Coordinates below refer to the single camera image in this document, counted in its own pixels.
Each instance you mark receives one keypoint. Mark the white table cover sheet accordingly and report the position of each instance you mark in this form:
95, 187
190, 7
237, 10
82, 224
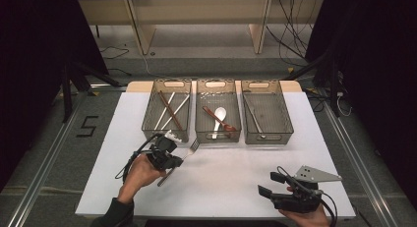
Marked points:
223, 184

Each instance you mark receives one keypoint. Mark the silver table knife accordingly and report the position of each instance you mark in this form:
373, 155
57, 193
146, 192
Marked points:
254, 117

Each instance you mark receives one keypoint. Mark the white chopstick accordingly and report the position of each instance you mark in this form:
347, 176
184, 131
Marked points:
164, 114
178, 108

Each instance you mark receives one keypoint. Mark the brown wooden spoon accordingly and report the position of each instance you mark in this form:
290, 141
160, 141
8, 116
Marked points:
213, 115

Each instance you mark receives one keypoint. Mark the person's left hand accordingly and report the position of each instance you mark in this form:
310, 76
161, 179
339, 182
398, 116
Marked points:
141, 176

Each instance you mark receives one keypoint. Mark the person's right hand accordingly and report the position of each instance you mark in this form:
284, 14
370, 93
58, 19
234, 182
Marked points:
308, 218

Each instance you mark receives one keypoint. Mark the aluminium floor rail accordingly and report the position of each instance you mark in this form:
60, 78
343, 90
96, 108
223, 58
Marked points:
49, 161
360, 161

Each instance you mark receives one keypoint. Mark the dark curtain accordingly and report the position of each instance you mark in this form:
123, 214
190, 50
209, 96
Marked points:
377, 73
32, 73

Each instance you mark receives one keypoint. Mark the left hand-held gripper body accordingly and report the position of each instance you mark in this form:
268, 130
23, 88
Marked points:
162, 151

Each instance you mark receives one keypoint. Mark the white ceramic spoon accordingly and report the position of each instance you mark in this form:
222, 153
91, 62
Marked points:
220, 114

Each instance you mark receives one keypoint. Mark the smoky clear plastic bin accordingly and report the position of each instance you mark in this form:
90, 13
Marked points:
216, 89
272, 117
167, 117

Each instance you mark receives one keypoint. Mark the beige wooden desk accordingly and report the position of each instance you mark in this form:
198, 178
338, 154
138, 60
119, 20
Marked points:
196, 11

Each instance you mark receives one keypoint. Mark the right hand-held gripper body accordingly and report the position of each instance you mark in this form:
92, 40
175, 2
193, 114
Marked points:
296, 197

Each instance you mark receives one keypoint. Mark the black metal stand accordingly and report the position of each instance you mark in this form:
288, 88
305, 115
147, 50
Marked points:
332, 76
67, 89

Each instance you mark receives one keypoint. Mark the silver fork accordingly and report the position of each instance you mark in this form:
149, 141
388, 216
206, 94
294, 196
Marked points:
194, 145

